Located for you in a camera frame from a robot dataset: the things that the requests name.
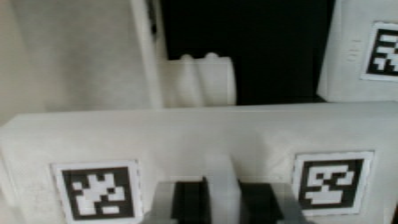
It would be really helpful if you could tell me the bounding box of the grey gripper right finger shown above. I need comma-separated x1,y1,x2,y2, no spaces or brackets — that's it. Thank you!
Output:
239,182,308,224

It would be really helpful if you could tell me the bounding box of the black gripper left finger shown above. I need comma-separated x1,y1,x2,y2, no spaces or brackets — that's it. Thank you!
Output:
141,178,212,224

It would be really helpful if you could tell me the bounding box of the white door panel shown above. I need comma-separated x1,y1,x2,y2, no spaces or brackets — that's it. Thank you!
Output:
317,0,398,102
0,102,398,224

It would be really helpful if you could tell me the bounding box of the white cabinet body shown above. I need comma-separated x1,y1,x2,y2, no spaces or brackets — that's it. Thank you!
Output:
0,0,237,125

